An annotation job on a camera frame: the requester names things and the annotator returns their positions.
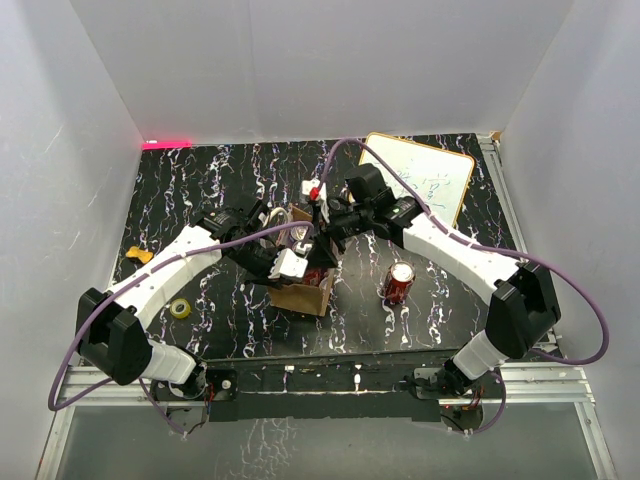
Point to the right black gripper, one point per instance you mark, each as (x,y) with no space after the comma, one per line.
(320,255)

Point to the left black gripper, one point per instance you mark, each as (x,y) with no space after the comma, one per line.
(263,279)

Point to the purple soda can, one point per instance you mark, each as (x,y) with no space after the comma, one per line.
(298,233)

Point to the brown canvas tote bag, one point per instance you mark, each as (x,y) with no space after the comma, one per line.
(298,297)

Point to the red soda can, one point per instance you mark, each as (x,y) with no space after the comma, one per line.
(398,282)
(314,276)

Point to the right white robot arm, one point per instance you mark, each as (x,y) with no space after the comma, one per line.
(520,295)

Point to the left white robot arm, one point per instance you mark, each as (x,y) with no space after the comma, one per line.
(112,326)

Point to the red soda can front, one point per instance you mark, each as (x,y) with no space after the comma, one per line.
(398,282)

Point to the yellow tape roll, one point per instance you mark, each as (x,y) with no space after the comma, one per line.
(180,308)

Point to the small orange object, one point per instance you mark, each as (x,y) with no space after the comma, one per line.
(137,254)

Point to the small whiteboard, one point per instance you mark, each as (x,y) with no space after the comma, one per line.
(438,176)

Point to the pink marker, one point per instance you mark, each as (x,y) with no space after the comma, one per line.
(161,145)

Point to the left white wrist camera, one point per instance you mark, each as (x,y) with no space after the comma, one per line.
(286,264)

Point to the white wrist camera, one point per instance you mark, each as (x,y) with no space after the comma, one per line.
(314,193)
(286,264)

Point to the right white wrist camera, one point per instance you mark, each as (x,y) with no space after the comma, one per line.
(314,193)

